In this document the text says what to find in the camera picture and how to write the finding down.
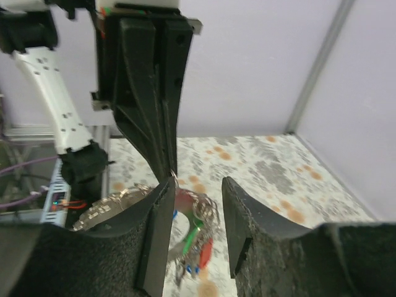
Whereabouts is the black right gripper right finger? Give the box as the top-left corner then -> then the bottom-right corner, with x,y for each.
222,177 -> 395,297

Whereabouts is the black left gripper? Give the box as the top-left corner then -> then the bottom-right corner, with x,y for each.
95,7 -> 202,182

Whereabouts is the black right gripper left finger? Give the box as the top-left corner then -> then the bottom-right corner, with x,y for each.
1,178 -> 176,296

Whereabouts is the large keyring with many rings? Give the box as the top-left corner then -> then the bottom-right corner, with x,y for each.
72,180 -> 220,286

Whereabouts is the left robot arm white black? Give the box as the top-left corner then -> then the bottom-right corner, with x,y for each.
1,1 -> 202,198

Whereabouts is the white slotted cable duct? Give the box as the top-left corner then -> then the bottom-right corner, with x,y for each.
40,159 -> 70,227

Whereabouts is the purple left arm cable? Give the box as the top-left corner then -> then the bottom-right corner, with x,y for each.
0,154 -> 61,213

